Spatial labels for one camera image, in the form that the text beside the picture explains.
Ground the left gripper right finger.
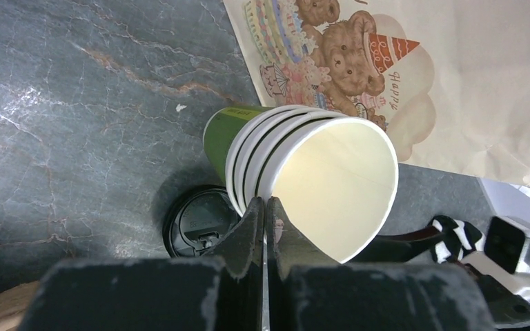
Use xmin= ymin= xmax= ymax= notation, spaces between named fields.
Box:
xmin=266 ymin=198 xmax=495 ymax=330

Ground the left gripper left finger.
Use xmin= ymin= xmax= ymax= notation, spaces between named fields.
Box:
xmin=19 ymin=198 xmax=264 ymax=330

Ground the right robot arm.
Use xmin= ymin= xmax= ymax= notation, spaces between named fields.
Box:
xmin=352 ymin=215 xmax=530 ymax=330

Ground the brown paper takeout bag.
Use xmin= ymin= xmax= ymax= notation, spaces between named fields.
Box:
xmin=224 ymin=1 xmax=530 ymax=187

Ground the stack of black lids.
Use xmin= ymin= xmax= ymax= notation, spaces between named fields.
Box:
xmin=162 ymin=185 xmax=241 ymax=258

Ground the stack of paper cups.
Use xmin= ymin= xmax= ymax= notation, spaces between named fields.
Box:
xmin=203 ymin=105 xmax=399 ymax=263

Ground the black white striped cloth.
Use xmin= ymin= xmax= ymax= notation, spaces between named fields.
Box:
xmin=429 ymin=215 xmax=485 ymax=264

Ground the cardboard cup carrier tray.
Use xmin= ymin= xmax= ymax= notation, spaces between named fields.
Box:
xmin=0 ymin=281 xmax=40 ymax=331

